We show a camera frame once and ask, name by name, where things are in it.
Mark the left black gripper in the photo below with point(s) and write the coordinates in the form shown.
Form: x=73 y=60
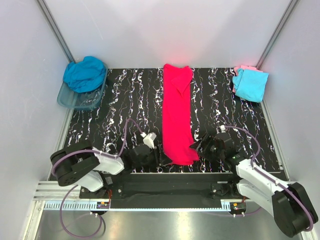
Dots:
x=161 y=159

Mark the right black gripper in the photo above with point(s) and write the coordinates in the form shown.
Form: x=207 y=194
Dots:
x=208 y=140

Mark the red t shirt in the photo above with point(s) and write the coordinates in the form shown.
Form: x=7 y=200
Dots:
x=176 y=115

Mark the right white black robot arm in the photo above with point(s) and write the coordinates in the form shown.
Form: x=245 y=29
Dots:
x=288 y=203

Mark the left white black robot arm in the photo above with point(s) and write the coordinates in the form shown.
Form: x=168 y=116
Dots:
x=84 y=165

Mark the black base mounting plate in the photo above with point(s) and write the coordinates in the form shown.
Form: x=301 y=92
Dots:
x=171 y=191

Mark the folded light blue t shirt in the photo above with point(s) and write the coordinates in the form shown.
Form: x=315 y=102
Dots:
x=250 y=84

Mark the clear teal plastic bin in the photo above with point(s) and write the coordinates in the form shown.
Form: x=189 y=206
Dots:
x=86 y=101

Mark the blue crumpled t shirt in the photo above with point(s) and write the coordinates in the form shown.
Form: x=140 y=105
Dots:
x=85 y=76

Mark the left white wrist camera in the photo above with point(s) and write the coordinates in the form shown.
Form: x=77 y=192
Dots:
x=148 y=139

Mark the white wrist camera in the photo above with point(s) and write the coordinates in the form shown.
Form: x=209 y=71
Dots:
x=148 y=139
x=222 y=129

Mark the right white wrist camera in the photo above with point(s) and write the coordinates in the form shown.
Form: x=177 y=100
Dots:
x=222 y=129

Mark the white slotted cable duct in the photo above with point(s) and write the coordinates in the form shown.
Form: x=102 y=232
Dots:
x=76 y=206

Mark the right aluminium corner post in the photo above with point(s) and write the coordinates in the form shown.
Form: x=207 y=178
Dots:
x=277 y=32

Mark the aluminium corner post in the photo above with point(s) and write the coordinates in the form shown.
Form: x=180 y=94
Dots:
x=55 y=29
x=277 y=32

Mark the left aluminium corner post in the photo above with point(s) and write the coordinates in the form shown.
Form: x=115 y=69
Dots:
x=55 y=29

